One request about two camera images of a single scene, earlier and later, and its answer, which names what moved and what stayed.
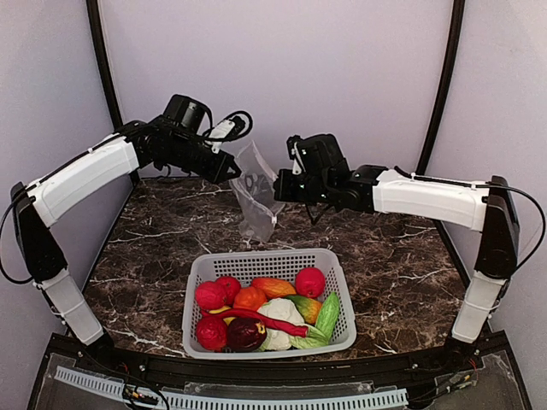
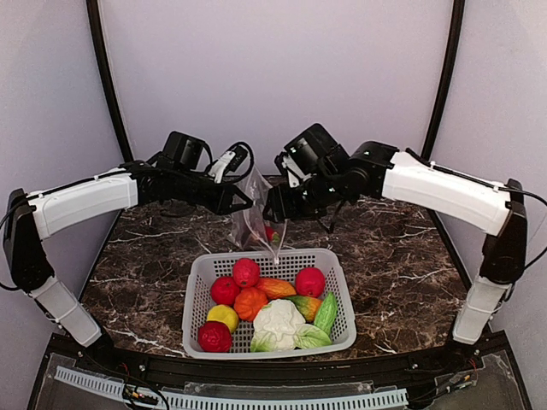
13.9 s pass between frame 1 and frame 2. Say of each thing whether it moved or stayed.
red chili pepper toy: moved
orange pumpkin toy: stayed
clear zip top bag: moved
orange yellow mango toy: stayed
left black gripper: moved
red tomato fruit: stayed
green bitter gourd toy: stayed
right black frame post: stayed
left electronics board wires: stayed
